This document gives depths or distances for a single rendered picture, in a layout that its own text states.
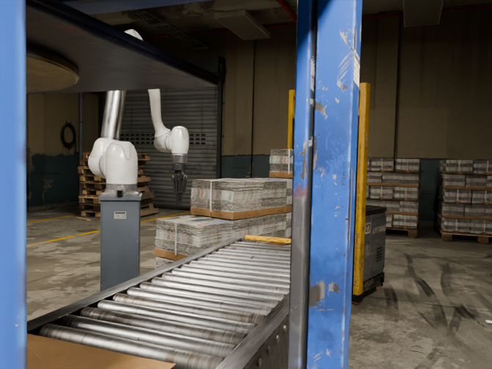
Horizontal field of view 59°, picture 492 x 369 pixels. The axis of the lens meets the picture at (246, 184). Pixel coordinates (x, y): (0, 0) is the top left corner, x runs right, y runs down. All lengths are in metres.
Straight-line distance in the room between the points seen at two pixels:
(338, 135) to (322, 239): 0.14
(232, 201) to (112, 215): 0.73
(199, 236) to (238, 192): 0.40
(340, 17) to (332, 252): 0.32
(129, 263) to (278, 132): 7.62
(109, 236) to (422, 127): 7.69
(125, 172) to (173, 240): 0.56
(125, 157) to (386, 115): 7.41
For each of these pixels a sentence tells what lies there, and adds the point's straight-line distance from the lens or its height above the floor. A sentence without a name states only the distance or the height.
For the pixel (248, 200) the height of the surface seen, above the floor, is 0.95.
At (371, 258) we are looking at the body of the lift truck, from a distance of 4.11.
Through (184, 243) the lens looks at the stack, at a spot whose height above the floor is 0.71.
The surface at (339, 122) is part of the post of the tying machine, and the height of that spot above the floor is 1.24.
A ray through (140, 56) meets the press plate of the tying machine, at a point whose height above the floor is 1.30.
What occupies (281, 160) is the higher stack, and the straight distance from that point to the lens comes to 3.46.
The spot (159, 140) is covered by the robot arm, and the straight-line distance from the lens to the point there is 2.61.
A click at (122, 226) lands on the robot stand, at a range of 2.27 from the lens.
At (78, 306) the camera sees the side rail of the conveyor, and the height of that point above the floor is 0.80.
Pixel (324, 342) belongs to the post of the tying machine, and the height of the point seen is 0.94.
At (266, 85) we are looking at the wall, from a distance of 9.85.
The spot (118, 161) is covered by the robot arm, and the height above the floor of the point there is 1.17.
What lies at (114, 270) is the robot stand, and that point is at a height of 0.63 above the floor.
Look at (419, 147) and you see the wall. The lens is 9.22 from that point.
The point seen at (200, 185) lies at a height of 1.03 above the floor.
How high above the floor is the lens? 1.19
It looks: 3 degrees down
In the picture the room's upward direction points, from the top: 1 degrees clockwise
